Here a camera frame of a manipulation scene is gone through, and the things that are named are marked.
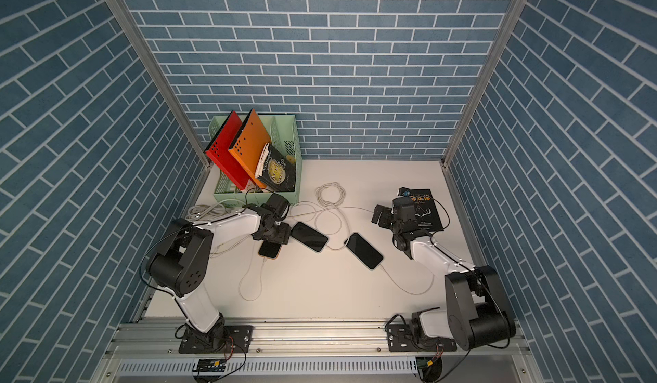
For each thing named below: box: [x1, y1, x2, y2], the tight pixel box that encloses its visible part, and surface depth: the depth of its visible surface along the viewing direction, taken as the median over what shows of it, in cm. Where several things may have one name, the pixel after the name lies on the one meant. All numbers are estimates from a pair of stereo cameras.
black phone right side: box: [344, 232, 384, 270], surface depth 93 cm
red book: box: [204, 110, 250, 191], surface depth 90 cm
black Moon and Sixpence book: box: [254, 141, 297, 193], surface depth 98 cm
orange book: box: [227, 108, 272, 190], surface depth 92 cm
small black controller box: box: [192, 358, 227, 372], surface depth 73 cm
